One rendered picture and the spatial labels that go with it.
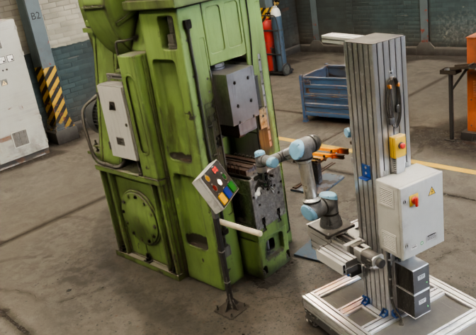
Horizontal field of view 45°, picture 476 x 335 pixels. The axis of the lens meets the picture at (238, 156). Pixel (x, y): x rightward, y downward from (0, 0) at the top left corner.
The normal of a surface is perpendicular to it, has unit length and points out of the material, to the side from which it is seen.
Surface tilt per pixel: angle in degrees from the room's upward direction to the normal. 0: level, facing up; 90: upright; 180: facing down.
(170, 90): 89
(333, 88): 89
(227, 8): 90
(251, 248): 90
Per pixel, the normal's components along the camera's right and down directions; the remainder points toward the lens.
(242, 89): 0.72, 0.14
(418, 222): 0.49, 0.24
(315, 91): -0.63, 0.34
